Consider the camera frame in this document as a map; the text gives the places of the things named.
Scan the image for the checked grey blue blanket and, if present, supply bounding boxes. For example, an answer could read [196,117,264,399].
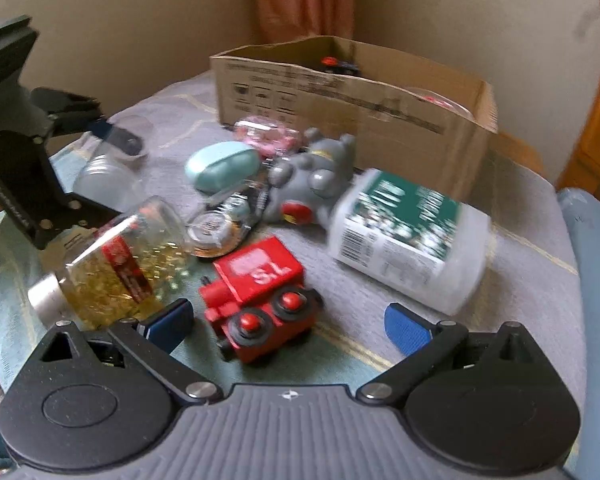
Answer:
[0,67,588,461]

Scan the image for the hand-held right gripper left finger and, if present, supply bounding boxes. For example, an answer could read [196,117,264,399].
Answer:
[32,298,225,407]

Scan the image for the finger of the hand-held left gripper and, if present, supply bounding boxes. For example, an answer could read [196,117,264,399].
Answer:
[30,87,147,159]
[0,131,123,251]

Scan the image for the red black toy car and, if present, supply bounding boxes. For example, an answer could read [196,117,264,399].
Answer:
[317,56,362,77]

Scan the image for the pink striped curtain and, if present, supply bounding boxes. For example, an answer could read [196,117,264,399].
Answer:
[254,0,357,44]

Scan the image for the teal oval case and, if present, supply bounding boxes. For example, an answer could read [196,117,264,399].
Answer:
[184,141,263,194]

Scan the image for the clear plastic cup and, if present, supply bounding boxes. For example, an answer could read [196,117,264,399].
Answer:
[74,115,154,202]

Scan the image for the clear correction tape dispenser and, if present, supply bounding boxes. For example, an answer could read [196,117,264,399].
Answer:
[185,187,276,261]

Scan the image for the cardboard box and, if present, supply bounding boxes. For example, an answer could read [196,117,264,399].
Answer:
[209,36,499,202]

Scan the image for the white bottle green label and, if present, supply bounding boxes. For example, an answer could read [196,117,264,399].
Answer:
[327,169,492,316]

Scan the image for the red toy train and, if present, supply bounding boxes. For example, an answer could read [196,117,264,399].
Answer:
[198,236,325,365]

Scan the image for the glass jar yellow beads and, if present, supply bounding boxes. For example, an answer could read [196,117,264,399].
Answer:
[28,196,192,331]

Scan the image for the blue pillow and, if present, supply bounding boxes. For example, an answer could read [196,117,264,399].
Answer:
[557,187,600,480]

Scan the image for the clear plastic container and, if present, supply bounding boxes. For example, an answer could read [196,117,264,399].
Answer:
[410,87,474,119]

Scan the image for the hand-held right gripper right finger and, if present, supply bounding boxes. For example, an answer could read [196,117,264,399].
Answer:
[355,302,556,406]

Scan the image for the pink clear case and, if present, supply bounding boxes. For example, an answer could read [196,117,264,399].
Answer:
[232,115,302,158]

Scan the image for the grey toy figure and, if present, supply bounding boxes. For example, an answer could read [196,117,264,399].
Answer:
[260,127,358,227]

